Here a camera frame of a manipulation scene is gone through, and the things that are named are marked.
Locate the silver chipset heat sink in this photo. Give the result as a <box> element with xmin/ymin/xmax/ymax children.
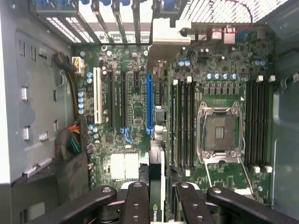
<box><xmin>109</xmin><ymin>153</ymin><xmax>140</xmax><ymax>182</ymax></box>

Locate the CPU socket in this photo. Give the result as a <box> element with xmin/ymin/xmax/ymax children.
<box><xmin>197</xmin><ymin>101</ymin><xmax>245</xmax><ymax>161</ymax></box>

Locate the green motherboard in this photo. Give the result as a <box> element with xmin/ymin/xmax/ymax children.
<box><xmin>74</xmin><ymin>30</ymin><xmax>275</xmax><ymax>203</ymax></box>

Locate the blue expansion slot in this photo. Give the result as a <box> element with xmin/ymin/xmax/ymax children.
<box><xmin>146</xmin><ymin>74</ymin><xmax>154</xmax><ymax>139</ymax></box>

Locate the white expansion slot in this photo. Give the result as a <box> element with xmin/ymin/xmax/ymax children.
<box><xmin>93</xmin><ymin>67</ymin><xmax>103</xmax><ymax>125</ymax></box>

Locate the open black PC case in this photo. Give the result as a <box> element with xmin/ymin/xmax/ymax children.
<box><xmin>0</xmin><ymin>0</ymin><xmax>299</xmax><ymax>224</ymax></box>

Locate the white power connector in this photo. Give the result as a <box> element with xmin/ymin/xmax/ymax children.
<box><xmin>71</xmin><ymin>56</ymin><xmax>85</xmax><ymax>76</ymax></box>

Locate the wire locking lever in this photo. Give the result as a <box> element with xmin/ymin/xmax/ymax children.
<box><xmin>237</xmin><ymin>157</ymin><xmax>255</xmax><ymax>196</ymax></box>

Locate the multicoloured wire bundle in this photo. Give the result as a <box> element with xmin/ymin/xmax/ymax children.
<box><xmin>55</xmin><ymin>123</ymin><xmax>82</xmax><ymax>161</ymax></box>

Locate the yellow black wire bundle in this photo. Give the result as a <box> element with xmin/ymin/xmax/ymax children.
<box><xmin>53</xmin><ymin>51</ymin><xmax>79</xmax><ymax>121</ymax></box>

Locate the red black twisted wire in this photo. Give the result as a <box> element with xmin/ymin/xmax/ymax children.
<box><xmin>190</xmin><ymin>0</ymin><xmax>254</xmax><ymax>51</ymax></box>

